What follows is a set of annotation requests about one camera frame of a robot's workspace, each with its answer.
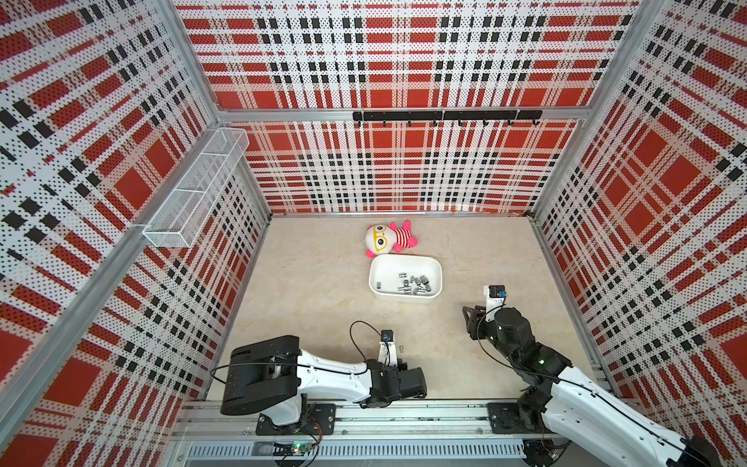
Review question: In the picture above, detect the large chrome socket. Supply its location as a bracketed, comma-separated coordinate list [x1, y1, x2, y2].
[420, 276, 432, 292]

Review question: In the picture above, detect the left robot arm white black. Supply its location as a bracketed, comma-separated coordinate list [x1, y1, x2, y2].
[220, 330, 427, 427]

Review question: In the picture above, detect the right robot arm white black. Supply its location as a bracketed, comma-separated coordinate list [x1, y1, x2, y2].
[462, 307, 722, 466]

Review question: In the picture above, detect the white plastic storage box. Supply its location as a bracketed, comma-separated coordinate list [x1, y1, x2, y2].
[368, 254, 444, 304]

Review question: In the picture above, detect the green circuit board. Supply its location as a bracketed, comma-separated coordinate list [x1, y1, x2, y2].
[272, 442, 315, 457]

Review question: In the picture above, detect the pink striped plush doll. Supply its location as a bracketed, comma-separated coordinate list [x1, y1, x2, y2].
[364, 220, 418, 259]

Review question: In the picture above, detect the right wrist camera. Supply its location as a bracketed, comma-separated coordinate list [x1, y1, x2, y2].
[484, 285, 507, 322]

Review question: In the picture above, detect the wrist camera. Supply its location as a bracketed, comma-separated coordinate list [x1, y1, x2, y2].
[484, 285, 507, 322]
[377, 329, 398, 367]

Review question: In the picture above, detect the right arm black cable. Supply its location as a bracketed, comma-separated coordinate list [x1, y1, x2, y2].
[475, 317, 544, 386]

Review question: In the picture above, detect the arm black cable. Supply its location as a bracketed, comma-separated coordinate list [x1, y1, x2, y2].
[475, 317, 544, 386]
[348, 320, 383, 366]

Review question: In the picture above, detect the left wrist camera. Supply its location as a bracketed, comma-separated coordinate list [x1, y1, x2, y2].
[377, 329, 398, 367]

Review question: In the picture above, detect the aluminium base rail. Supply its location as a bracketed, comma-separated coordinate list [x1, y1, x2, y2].
[168, 398, 585, 465]

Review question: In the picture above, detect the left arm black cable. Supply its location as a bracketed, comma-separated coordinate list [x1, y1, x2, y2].
[348, 320, 383, 366]

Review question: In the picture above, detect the black hook rail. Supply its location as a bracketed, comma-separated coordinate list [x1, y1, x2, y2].
[352, 109, 543, 124]

